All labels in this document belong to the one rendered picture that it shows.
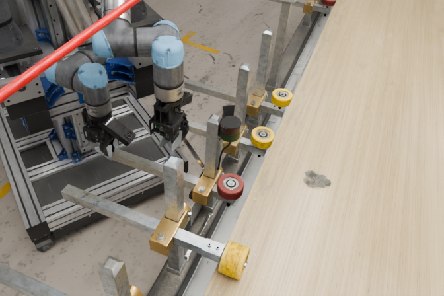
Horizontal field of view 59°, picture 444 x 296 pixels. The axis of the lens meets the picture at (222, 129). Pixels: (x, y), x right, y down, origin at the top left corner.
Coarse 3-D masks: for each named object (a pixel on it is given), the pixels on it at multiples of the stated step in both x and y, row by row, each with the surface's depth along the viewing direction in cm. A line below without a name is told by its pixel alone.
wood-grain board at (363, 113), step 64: (384, 0) 226; (320, 64) 171; (384, 64) 174; (320, 128) 140; (384, 128) 142; (256, 192) 117; (320, 192) 118; (384, 192) 120; (256, 256) 101; (320, 256) 103; (384, 256) 104
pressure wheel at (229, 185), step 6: (228, 174) 120; (234, 174) 121; (222, 180) 119; (228, 180) 119; (234, 180) 119; (240, 180) 119; (222, 186) 117; (228, 186) 118; (234, 186) 118; (240, 186) 117; (222, 192) 116; (228, 192) 115; (234, 192) 116; (240, 192) 117; (228, 198) 117; (234, 198) 117; (228, 204) 124
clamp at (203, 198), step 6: (222, 168) 129; (222, 174) 128; (204, 180) 123; (210, 180) 123; (216, 180) 124; (198, 186) 121; (204, 186) 121; (210, 186) 121; (192, 192) 120; (198, 192) 119; (204, 192) 119; (210, 192) 121; (192, 198) 122; (198, 198) 121; (204, 198) 120; (210, 198) 123; (204, 204) 122
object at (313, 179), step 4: (308, 172) 123; (312, 172) 122; (308, 176) 122; (312, 176) 122; (316, 176) 121; (320, 176) 122; (324, 176) 122; (304, 180) 121; (308, 180) 120; (312, 180) 120; (316, 180) 121; (320, 180) 120; (324, 180) 120; (328, 180) 120; (308, 184) 120; (312, 184) 120; (316, 184) 120; (320, 184) 120; (324, 184) 120; (328, 184) 120
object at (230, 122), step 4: (228, 116) 110; (232, 116) 110; (224, 120) 108; (228, 120) 109; (232, 120) 109; (236, 120) 109; (224, 124) 107; (228, 124) 107; (232, 124) 107; (236, 124) 108; (240, 124) 108; (228, 128) 106; (232, 128) 106; (228, 144) 114; (224, 148) 116; (220, 156) 119; (220, 160) 120
